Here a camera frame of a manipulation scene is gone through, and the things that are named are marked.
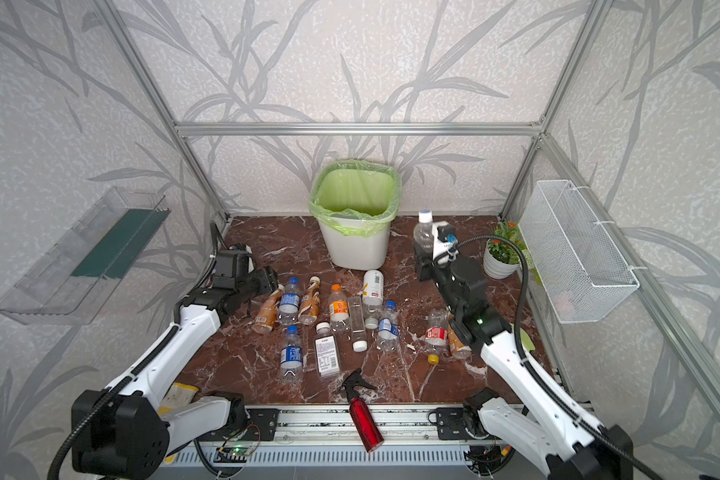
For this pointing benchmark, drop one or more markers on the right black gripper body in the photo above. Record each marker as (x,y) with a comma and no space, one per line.
(429,264)

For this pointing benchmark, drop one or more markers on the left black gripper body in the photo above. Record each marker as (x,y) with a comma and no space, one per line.
(265,282)

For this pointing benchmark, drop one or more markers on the blue cap bottle row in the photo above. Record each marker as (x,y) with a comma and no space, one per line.
(290,302)

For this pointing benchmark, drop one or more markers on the brown coffee bottle cream cap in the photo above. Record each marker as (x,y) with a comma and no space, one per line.
(310,305)

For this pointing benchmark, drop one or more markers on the blue label bottle front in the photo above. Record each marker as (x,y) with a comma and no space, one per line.
(291,361)

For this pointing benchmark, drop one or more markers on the white label yogurt bottle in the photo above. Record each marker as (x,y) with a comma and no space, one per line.
(373,286)

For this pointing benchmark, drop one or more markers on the small blue cap bottle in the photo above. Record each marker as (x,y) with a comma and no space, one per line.
(387,338)

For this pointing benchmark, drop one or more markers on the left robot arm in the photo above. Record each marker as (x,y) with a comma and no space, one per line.
(118,432)

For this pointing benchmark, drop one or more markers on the brown bottle near right arm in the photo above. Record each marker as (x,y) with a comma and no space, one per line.
(458,350)

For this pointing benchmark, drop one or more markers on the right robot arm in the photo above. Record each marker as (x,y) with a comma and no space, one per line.
(560,437)

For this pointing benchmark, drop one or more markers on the green bin liner bag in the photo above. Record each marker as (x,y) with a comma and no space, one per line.
(356,197)

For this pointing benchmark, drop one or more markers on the white waste bin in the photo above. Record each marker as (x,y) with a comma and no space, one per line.
(356,252)

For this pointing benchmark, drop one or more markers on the potted plant in white pot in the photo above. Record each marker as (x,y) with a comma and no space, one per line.
(501,261)

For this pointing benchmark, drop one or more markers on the red label crushed bottle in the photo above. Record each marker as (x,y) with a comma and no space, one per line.
(436,336)

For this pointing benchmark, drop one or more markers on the white label flat bottle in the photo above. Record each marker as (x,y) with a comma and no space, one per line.
(327,352)

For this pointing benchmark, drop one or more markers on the orange cap clear bottle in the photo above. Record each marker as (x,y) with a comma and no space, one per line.
(338,309)

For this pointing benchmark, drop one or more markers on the yellow work glove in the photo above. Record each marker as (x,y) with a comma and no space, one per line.
(178,395)

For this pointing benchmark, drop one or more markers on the clear square bottle white cap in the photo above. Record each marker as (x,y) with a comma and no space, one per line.
(358,335)

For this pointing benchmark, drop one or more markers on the green circuit board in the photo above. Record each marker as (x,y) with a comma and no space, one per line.
(234,454)

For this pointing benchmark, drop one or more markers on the right wiring bundle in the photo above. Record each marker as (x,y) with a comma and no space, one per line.
(486,459)

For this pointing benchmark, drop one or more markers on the red spray bottle black trigger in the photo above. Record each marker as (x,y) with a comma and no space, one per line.
(359,411)

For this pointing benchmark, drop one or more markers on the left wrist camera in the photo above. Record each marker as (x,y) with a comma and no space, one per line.
(233,263)

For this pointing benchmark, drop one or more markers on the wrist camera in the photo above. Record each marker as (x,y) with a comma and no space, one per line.
(444,241)
(233,263)

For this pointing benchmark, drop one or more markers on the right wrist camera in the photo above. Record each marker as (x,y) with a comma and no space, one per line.
(444,241)

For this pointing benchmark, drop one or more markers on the white wire mesh basket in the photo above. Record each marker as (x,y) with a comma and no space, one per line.
(583,272)

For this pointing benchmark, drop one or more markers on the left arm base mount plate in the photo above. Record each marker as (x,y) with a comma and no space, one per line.
(260,424)

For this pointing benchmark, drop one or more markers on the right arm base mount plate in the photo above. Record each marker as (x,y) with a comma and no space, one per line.
(451,425)

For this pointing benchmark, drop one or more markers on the clear acrylic wall shelf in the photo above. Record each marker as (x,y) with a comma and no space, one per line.
(71,282)

